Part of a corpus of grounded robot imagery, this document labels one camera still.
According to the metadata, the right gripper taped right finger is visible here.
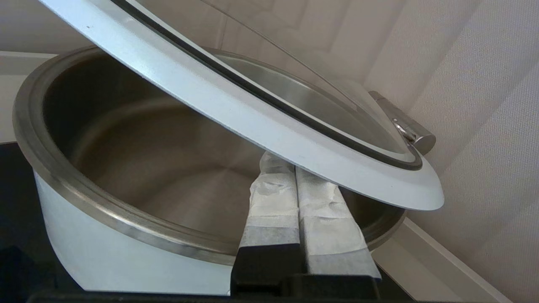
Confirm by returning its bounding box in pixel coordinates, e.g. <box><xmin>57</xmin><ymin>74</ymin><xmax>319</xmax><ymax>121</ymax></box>
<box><xmin>282</xmin><ymin>166</ymin><xmax>382</xmax><ymax>295</ymax></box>

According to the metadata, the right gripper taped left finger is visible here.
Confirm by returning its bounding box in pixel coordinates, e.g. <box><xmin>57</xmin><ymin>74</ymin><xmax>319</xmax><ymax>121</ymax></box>
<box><xmin>231</xmin><ymin>151</ymin><xmax>302</xmax><ymax>295</ymax></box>

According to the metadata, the white rimmed glass lid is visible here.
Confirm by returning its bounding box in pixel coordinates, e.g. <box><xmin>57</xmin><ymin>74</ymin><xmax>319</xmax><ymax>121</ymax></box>
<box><xmin>40</xmin><ymin>0</ymin><xmax>445</xmax><ymax>211</ymax></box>

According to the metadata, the white pot with steel liner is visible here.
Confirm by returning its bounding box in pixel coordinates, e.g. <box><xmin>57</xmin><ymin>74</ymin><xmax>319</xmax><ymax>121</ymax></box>
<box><xmin>13</xmin><ymin>45</ymin><xmax>407</xmax><ymax>295</ymax></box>

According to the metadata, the black glass cooktop panel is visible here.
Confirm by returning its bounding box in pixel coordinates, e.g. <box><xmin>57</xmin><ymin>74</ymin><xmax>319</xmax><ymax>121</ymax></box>
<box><xmin>0</xmin><ymin>142</ymin><xmax>415</xmax><ymax>303</ymax></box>

